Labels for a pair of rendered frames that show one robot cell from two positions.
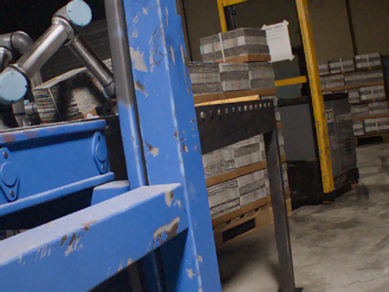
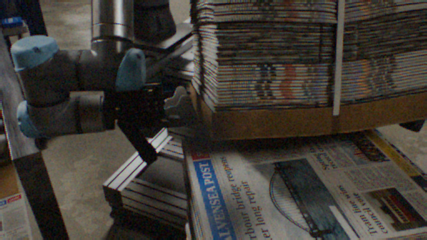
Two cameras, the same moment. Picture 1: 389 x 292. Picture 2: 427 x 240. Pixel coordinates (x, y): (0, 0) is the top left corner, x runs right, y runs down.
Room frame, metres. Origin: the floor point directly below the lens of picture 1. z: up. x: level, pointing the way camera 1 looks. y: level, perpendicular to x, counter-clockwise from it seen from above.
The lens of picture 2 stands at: (2.83, -0.03, 1.21)
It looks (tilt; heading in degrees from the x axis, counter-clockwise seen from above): 33 degrees down; 127
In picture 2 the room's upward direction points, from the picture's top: straight up
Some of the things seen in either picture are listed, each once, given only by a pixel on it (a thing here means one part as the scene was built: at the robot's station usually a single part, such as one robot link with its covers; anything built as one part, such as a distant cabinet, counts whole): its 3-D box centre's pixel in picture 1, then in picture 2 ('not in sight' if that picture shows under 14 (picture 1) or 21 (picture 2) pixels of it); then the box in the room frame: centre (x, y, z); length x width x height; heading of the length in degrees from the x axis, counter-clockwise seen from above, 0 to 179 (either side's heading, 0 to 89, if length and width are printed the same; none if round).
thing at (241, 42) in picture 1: (246, 126); not in sight; (3.58, -0.35, 0.65); 0.39 x 0.30 x 1.29; 49
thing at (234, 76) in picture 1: (213, 85); not in sight; (3.35, -0.15, 0.95); 0.38 x 0.29 x 0.23; 50
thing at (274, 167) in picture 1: (280, 215); not in sight; (2.04, -0.28, 0.34); 0.06 x 0.06 x 0.68; 68
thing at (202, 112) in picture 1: (213, 126); not in sight; (1.44, -0.05, 0.74); 1.34 x 0.05 x 0.12; 158
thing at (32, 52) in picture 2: not in sight; (50, 70); (2.25, 0.25, 0.94); 0.11 x 0.08 x 0.11; 39
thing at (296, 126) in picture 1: (306, 145); not in sight; (4.19, -0.87, 0.40); 0.69 x 0.55 x 0.80; 49
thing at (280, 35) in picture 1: (267, 37); not in sight; (3.92, -0.64, 1.27); 0.57 x 0.01 x 0.65; 49
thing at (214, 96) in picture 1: (184, 101); not in sight; (3.12, 0.04, 0.86); 0.38 x 0.29 x 0.04; 50
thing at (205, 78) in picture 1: (182, 87); not in sight; (3.13, 0.04, 0.95); 0.38 x 0.29 x 0.23; 50
